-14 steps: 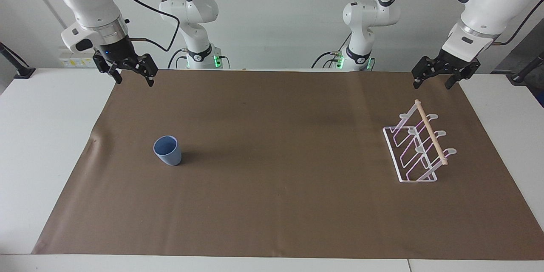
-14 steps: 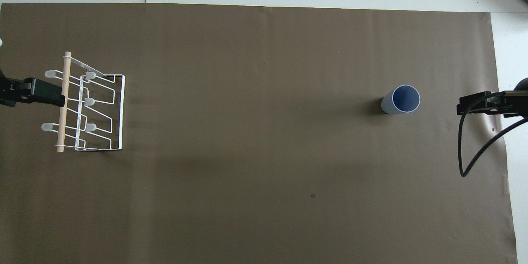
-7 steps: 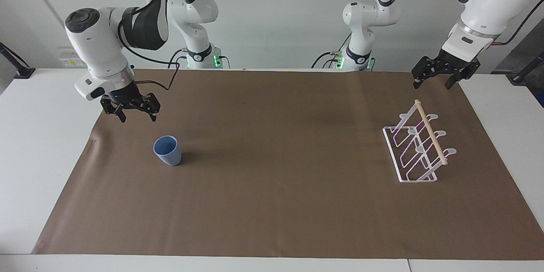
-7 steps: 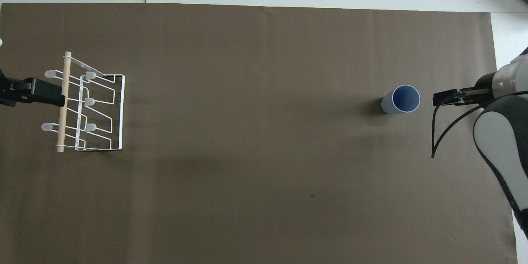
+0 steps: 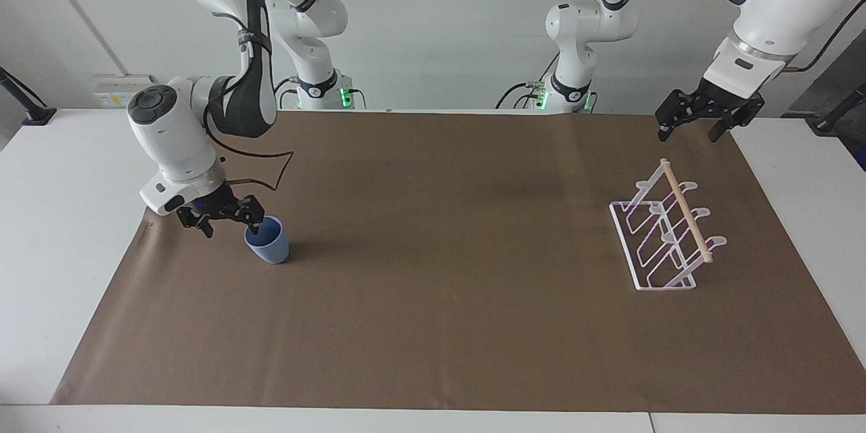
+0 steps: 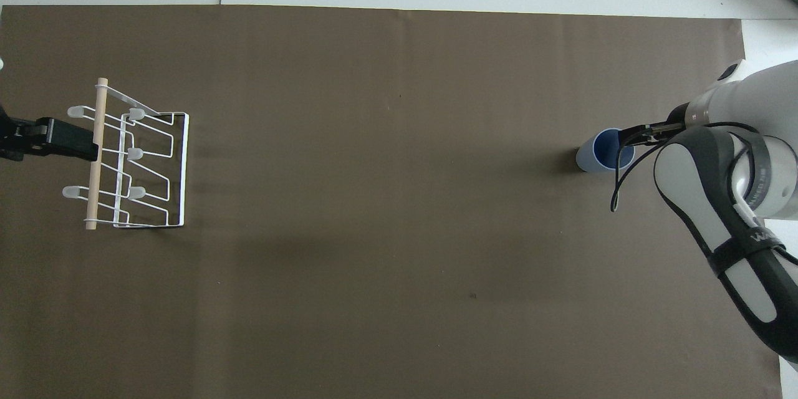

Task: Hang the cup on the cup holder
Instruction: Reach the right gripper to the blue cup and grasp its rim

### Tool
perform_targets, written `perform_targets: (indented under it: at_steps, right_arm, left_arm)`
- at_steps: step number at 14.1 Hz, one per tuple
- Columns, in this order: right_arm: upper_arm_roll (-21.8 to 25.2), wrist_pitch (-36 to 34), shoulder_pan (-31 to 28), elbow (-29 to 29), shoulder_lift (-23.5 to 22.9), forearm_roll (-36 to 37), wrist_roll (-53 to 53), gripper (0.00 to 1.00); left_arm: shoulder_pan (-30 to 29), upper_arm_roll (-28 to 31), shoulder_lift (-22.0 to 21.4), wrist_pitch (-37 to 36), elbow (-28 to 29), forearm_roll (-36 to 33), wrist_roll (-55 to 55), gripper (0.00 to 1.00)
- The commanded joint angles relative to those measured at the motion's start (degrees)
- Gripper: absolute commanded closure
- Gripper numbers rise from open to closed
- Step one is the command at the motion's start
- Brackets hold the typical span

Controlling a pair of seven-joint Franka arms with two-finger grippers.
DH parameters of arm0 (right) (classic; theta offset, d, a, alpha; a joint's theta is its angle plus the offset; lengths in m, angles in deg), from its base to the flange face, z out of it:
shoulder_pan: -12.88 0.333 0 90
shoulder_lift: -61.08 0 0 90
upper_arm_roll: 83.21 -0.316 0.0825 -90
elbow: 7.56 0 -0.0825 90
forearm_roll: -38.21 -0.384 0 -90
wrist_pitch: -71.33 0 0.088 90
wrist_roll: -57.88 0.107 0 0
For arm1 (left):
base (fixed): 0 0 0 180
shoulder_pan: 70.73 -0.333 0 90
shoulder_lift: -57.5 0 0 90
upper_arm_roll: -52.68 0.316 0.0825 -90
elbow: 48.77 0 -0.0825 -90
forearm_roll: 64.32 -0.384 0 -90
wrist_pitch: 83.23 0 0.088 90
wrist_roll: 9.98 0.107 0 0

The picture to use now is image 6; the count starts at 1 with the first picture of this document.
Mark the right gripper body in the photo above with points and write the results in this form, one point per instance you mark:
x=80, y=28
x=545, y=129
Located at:
x=677, y=117

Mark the blue cup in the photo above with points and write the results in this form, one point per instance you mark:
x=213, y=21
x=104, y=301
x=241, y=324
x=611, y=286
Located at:
x=588, y=159

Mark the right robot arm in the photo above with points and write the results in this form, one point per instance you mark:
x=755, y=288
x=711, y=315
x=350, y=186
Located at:
x=689, y=171

